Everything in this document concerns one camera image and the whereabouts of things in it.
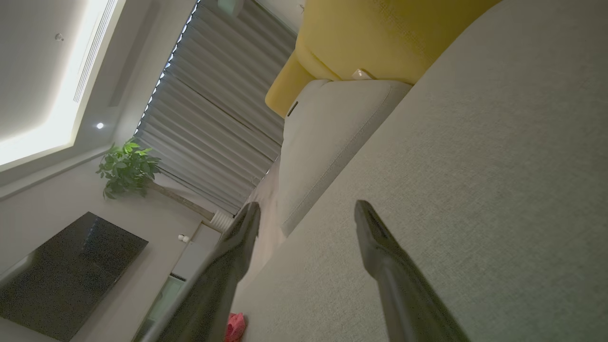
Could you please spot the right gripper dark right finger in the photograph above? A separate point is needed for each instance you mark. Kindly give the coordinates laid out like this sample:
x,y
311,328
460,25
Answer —
x,y
403,294

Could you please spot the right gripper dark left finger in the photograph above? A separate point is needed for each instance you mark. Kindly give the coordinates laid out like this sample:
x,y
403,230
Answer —
x,y
213,285

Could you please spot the red jersey with black lettering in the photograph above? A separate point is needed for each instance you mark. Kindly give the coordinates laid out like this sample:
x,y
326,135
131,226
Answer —
x,y
235,327

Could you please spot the grey and green TV cabinet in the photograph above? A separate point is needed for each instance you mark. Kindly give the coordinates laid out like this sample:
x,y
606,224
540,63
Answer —
x,y
190,259

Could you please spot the small white figurine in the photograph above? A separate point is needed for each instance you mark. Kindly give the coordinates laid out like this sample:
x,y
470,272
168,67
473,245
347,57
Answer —
x,y
183,238

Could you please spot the large grey sofa seat cushion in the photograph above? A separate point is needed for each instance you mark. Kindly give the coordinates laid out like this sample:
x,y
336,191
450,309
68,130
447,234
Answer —
x,y
475,190

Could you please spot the black flat television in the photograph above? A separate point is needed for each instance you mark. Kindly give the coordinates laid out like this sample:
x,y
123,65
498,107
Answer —
x,y
71,270

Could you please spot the green potted tree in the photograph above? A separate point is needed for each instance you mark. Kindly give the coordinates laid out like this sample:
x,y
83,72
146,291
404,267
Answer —
x,y
126,168

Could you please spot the grey pleated curtain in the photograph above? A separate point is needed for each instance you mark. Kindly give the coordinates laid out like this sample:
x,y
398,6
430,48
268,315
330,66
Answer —
x,y
213,118

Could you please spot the small grey sofa seat cushion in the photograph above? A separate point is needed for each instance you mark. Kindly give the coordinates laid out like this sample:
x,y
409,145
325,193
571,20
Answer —
x,y
327,142

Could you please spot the black sofa label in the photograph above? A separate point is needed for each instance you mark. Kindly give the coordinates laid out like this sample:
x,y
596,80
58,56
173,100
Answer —
x,y
292,109

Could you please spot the beige sofa tag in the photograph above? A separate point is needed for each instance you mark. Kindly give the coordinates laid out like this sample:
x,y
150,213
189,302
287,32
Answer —
x,y
360,74

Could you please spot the yellow sofa backrest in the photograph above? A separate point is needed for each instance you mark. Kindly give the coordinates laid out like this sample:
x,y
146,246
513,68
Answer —
x,y
370,38

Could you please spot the white ceiling air vent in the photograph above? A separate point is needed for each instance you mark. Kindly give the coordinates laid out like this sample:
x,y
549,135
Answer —
x,y
92,47

